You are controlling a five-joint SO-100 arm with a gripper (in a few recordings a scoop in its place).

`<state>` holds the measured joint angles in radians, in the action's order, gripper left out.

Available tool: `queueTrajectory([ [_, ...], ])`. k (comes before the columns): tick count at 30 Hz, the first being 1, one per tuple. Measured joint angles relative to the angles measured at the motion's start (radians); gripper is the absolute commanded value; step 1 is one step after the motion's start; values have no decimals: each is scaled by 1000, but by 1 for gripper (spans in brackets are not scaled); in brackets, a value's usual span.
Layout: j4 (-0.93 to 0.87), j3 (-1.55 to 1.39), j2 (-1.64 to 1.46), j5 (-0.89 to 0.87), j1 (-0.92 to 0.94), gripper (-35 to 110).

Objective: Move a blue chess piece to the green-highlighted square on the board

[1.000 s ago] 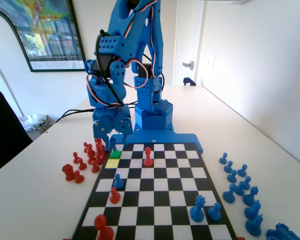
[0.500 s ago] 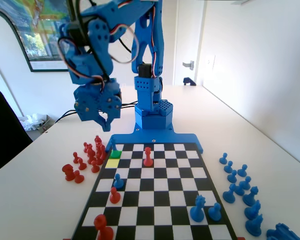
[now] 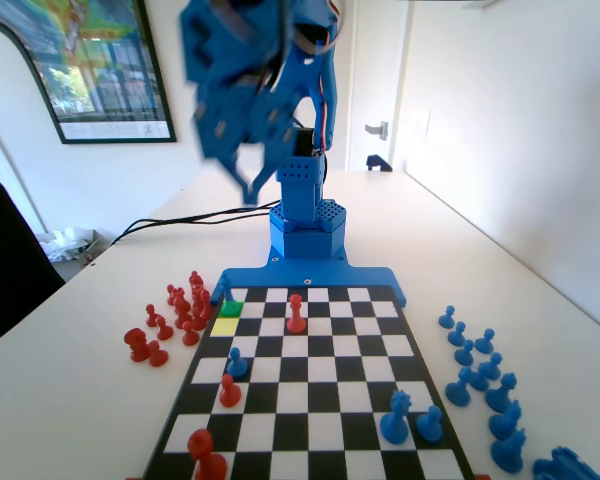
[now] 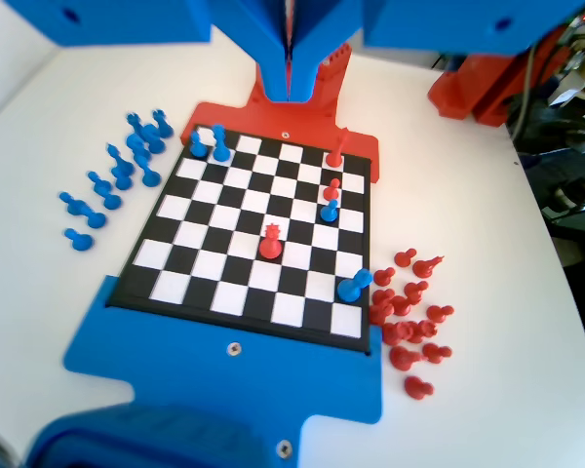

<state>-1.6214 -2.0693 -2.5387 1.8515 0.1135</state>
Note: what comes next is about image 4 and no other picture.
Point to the tall blue chess piece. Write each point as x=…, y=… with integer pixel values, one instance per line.
x=160, y=120
x=134, y=123
x=154, y=139
x=140, y=159
x=116, y=156
x=137, y=143

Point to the red chess bishop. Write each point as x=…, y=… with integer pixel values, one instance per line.
x=334, y=156

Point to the black and white chessboard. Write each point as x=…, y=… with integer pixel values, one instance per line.
x=234, y=205

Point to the blue crowned chess piece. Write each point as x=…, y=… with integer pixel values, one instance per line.
x=219, y=146

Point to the red chess pawn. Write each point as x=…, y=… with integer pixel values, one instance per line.
x=384, y=277
x=405, y=257
x=441, y=312
x=330, y=191
x=414, y=291

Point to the tall red chess piece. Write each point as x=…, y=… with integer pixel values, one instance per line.
x=425, y=268

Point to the blue base plate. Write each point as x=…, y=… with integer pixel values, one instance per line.
x=224, y=380

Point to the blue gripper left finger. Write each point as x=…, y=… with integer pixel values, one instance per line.
x=268, y=44

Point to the blue chess pawn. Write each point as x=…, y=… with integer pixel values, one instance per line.
x=98, y=182
x=150, y=177
x=112, y=201
x=329, y=212
x=352, y=287
x=123, y=179
x=79, y=240
x=73, y=203
x=197, y=147
x=97, y=221

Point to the black office chair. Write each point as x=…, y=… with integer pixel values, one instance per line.
x=565, y=161

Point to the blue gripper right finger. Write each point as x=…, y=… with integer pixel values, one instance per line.
x=312, y=39

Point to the red crowned chess piece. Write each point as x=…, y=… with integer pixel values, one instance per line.
x=270, y=246

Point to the red base plate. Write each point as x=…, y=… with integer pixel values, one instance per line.
x=253, y=117

